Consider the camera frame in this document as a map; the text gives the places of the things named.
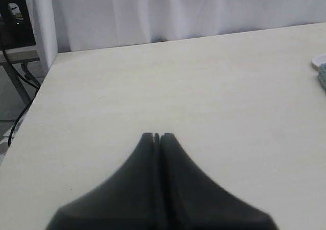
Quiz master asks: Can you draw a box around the grey metal side table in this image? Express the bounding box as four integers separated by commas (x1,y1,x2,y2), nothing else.
1,46,41,105

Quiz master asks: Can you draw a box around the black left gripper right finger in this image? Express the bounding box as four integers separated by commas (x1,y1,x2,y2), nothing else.
159,133,278,229

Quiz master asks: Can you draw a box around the black cable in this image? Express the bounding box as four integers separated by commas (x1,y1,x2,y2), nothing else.
0,31,41,148

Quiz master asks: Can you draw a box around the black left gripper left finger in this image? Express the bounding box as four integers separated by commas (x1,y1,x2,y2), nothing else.
47,133,159,229

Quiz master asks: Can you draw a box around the white plastic tray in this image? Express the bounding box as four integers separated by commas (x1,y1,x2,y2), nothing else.
311,54,326,70

